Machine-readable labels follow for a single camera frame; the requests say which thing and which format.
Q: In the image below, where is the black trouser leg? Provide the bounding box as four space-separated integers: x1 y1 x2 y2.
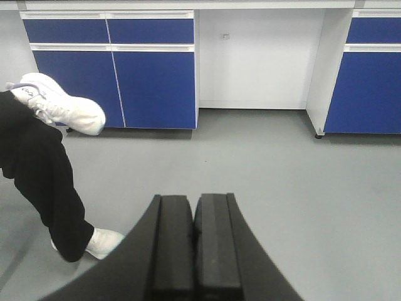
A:
1 91 94 262

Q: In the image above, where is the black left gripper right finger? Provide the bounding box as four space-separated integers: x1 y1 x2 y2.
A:
194 193 302 300

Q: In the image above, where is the blue white lab cabinet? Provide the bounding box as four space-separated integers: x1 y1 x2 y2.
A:
306 1 400 139
20 9 199 130

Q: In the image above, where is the blue white right lab cabinet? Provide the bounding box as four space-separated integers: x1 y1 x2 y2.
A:
306 1 400 139

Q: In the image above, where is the white wall socket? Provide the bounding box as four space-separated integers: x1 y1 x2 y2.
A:
221 33 230 40

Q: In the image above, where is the white sneaker on floor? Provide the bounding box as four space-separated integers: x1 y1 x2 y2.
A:
49 225 124 262

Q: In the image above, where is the raised white sneaker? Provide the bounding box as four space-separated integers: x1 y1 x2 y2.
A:
6 73 106 135

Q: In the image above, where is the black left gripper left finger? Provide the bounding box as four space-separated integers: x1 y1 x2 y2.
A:
44 195 194 300

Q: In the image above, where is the blue white left lab cabinet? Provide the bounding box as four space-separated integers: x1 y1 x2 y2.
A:
20 9 199 130

